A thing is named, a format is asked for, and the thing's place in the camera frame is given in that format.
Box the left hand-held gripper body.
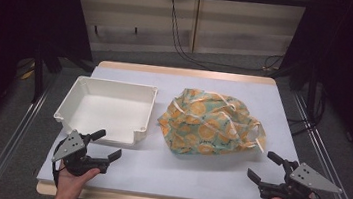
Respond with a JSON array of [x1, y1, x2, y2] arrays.
[[49, 127, 113, 180]]

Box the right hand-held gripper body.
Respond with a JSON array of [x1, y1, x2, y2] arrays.
[[256, 156, 347, 199]]

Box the person's left hand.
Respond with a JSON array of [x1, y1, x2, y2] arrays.
[[53, 162, 102, 199]]

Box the white plastic bin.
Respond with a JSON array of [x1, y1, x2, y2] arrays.
[[50, 73, 160, 152]]

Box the black floor cable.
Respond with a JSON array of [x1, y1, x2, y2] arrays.
[[260, 51, 286, 75]]

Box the pale blue table mat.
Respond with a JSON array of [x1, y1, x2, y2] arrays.
[[35, 59, 328, 199]]

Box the black metal stand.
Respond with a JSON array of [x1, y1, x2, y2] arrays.
[[27, 42, 52, 105]]

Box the wooden table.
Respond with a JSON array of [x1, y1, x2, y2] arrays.
[[35, 52, 331, 199]]

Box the aluminium floor rail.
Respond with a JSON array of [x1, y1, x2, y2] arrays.
[[0, 73, 54, 199], [281, 92, 353, 199]]

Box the black hanging wall cable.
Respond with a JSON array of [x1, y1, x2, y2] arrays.
[[162, 0, 274, 77]]

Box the orange patterned cloth bag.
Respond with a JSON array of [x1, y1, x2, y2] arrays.
[[153, 84, 272, 165]]

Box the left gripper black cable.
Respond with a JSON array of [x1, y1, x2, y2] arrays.
[[49, 139, 65, 189]]

